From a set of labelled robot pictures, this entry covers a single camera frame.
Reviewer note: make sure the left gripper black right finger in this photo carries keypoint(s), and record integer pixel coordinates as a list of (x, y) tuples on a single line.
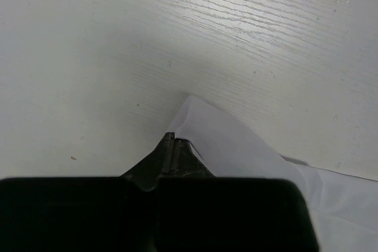
[(183, 162)]

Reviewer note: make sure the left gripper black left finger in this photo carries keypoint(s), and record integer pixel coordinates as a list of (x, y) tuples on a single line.
[(146, 172)]

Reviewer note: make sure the white t-shirt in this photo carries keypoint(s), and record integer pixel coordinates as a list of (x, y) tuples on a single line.
[(343, 208)]

